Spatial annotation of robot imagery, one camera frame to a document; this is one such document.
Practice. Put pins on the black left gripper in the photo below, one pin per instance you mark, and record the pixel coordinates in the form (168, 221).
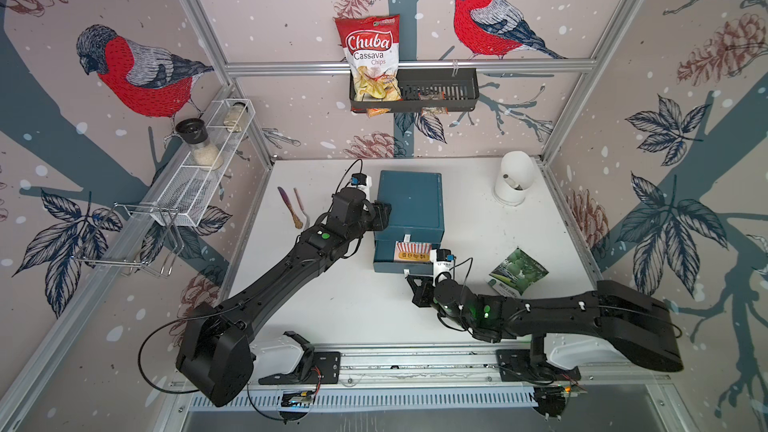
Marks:
(381, 218)

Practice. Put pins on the white wire wall shelf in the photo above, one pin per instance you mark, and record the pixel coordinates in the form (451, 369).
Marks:
(177, 214)

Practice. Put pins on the teal drawer cabinet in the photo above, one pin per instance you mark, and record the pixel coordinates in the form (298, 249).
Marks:
(416, 201)

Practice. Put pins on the red cassava chips bag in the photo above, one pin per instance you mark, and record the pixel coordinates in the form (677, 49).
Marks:
(371, 48)

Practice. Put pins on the black wall basket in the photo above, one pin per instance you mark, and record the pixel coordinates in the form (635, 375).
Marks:
(460, 86)

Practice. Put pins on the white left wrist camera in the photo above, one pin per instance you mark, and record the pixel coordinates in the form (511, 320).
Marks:
(362, 182)

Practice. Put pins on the green gourd seed bag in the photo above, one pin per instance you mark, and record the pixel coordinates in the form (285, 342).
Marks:
(516, 274)

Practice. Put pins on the white handled utensil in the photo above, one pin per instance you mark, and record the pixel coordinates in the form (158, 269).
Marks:
(510, 181)

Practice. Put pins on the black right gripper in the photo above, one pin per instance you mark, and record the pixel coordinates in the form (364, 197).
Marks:
(420, 297)

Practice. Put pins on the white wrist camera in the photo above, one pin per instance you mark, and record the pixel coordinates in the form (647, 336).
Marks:
(362, 182)
(443, 263)

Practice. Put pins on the orange striped seed bag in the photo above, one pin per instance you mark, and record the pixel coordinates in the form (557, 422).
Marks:
(416, 252)

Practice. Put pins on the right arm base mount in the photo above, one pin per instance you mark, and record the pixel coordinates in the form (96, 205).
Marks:
(545, 360)

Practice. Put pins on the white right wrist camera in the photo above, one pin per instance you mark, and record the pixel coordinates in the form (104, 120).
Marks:
(443, 263)

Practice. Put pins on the teal sliding drawer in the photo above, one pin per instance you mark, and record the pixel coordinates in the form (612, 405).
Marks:
(383, 260)

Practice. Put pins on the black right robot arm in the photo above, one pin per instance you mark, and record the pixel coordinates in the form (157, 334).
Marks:
(638, 326)

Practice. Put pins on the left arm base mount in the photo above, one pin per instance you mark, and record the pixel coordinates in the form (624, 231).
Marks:
(290, 359)

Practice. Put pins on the pink small spoon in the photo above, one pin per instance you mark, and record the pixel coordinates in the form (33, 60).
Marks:
(307, 219)

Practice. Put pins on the snack packet in basket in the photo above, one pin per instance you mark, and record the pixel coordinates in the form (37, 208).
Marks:
(434, 98)

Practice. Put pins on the white ceramic utensil holder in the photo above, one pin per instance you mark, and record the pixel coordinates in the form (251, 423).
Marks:
(521, 168)

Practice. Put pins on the white slotted cable duct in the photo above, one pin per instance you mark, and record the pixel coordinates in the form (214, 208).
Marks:
(366, 400)

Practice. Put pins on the black lid spice jar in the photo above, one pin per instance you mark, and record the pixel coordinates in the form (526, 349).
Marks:
(204, 153)

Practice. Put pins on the small white spice jar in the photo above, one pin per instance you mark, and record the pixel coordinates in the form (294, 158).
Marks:
(236, 118)

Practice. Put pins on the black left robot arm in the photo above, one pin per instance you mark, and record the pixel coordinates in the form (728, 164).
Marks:
(215, 351)

